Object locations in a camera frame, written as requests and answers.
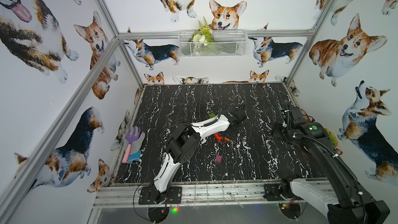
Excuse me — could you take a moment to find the red block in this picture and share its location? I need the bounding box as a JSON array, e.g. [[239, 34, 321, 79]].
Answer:
[[214, 133, 224, 142]]

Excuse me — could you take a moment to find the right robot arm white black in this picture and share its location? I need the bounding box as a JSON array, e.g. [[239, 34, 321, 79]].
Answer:
[[272, 100, 390, 224]]

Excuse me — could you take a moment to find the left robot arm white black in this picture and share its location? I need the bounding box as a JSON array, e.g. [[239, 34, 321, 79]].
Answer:
[[149, 104, 247, 203]]

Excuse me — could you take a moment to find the pink pot green plant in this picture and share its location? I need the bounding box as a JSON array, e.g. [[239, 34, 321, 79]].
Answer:
[[323, 127, 339, 148]]

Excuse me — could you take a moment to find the purple cube block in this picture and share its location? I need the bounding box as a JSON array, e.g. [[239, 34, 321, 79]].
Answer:
[[215, 155, 222, 163]]

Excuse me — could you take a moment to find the artificial fern with flower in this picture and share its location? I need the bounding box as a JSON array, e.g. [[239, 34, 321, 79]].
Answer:
[[190, 17, 216, 57]]

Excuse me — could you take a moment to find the purple toy rake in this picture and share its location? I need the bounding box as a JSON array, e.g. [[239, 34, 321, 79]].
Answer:
[[122, 126, 142, 164]]

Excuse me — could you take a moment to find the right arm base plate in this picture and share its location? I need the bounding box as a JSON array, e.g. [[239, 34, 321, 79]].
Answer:
[[263, 181, 303, 201]]

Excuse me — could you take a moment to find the white wire basket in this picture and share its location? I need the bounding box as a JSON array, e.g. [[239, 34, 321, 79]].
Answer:
[[178, 30, 248, 58]]

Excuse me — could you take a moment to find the aluminium cage frame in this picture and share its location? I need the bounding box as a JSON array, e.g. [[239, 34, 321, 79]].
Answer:
[[0, 0, 398, 224]]

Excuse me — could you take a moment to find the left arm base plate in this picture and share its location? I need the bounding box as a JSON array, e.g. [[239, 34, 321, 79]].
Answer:
[[138, 186, 182, 205]]

